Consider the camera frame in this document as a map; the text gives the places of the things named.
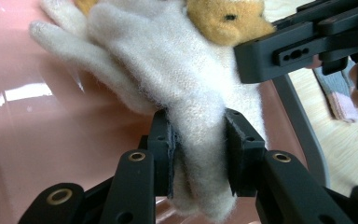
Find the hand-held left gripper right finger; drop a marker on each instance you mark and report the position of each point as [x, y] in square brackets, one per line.
[244, 155]

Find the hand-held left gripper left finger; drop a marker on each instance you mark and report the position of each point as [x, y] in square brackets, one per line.
[161, 149]

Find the beige glove with bear face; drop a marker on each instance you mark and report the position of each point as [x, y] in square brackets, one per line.
[227, 21]

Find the grey and pink fingerless glove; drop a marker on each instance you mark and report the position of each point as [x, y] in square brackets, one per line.
[338, 93]

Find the beige glove with orange fingertips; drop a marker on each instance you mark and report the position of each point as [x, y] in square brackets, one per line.
[167, 68]

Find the pink basin with grey rim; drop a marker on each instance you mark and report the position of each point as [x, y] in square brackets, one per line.
[28, 140]

